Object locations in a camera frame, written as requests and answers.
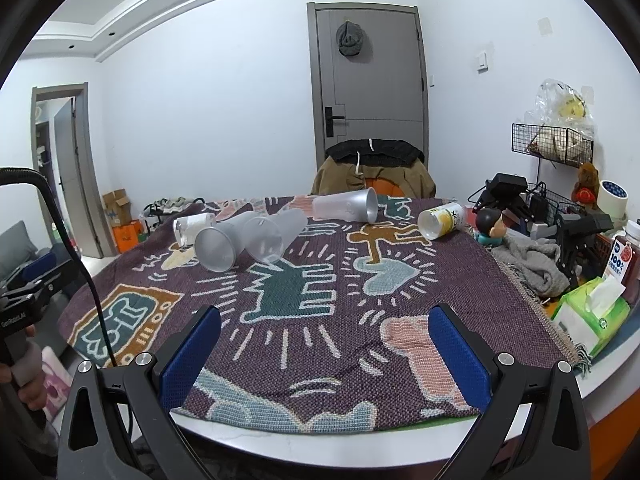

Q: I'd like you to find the grey cap on door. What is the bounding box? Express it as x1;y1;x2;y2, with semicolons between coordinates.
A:
335;21;364;58

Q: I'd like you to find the white light switch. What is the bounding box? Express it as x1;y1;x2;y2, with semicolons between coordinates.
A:
476;51;489;74

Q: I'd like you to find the white tape roll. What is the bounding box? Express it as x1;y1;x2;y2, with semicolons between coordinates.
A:
597;180;629;220

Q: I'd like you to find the green tissue pack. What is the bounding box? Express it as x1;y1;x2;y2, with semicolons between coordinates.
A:
551;276;630;358

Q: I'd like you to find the black door handle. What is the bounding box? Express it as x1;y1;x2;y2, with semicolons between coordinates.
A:
324;106;346;139

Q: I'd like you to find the black electronic device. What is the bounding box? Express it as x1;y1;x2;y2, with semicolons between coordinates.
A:
473;174;533;221

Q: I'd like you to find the cartoon boy figurine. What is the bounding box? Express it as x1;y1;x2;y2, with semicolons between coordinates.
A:
474;208;508;247

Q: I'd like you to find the clear plastic bag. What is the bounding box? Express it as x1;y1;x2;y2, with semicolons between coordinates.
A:
528;78;597;139

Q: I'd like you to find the frosted plastic cup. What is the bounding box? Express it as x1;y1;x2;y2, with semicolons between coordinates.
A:
193;211;258;273
312;188;378;223
242;208;308;263

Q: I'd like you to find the black wire wall basket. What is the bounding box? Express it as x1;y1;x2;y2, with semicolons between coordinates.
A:
511;122;594;168

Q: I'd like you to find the frosted plastic cup left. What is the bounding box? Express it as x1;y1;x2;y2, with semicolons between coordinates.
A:
193;211;258;273

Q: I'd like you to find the red juice bottle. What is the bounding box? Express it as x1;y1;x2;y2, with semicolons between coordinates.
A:
603;220;640;309

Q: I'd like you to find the brown jacket on chair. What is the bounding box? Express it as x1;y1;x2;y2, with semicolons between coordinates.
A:
311;139;436;198

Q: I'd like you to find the grey sofa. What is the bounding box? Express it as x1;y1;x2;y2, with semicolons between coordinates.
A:
0;221;58;290

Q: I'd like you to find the cardboard box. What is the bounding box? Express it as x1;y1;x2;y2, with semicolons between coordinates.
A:
102;188;131;228

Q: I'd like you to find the frosted plastic cup far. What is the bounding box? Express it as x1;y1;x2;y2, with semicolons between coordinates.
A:
312;188;378;223

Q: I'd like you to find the brown plush toy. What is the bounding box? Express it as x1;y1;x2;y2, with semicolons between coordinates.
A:
570;162;600;209

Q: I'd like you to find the open grey side door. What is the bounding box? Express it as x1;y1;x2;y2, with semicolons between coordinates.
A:
30;84;117;259

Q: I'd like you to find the person's left hand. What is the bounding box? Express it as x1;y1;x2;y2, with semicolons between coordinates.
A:
0;325;48;411

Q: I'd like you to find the frosted plastic cup middle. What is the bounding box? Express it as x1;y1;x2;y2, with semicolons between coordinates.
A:
242;208;308;263

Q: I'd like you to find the yellow white labelled cup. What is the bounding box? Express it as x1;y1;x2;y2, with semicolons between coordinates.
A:
416;203;466;240

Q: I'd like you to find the black shoe rack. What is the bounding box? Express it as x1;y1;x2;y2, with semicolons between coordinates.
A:
139;196;204;233

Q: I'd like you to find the black cable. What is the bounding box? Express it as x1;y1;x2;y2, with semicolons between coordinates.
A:
0;167;120;369

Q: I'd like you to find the white labelled plastic cup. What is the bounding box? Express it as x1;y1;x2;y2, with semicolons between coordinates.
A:
172;212;216;248

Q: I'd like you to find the patterned woven purple blanket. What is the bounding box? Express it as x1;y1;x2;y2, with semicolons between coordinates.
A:
58;197;579;434

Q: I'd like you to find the grey knitted cloth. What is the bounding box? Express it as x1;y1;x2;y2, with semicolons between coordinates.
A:
490;234;570;298

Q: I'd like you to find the orange box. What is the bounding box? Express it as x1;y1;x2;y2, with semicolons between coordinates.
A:
112;220;143;254

